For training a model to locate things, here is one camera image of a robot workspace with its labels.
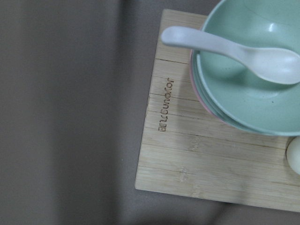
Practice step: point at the bamboo cutting board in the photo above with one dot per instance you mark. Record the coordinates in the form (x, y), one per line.
(187, 151)

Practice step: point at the pink bowl under stack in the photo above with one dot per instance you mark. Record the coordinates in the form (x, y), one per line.
(199, 98)

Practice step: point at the green bowl stack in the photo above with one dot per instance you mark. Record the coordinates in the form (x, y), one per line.
(263, 106)

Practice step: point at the white ceramic spoon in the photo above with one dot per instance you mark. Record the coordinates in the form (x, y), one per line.
(275, 65)

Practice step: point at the white egg on board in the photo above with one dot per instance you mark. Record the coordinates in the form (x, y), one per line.
(293, 154)

